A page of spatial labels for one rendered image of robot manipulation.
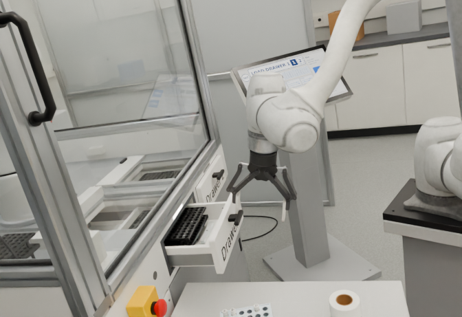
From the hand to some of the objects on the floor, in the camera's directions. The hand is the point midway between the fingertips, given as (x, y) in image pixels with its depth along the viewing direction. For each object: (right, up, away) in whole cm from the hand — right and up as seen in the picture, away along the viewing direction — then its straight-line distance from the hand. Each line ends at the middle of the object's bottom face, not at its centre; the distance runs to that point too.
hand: (260, 212), depth 120 cm
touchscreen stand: (+41, -50, +111) cm, 128 cm away
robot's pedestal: (+73, -70, +34) cm, 106 cm away
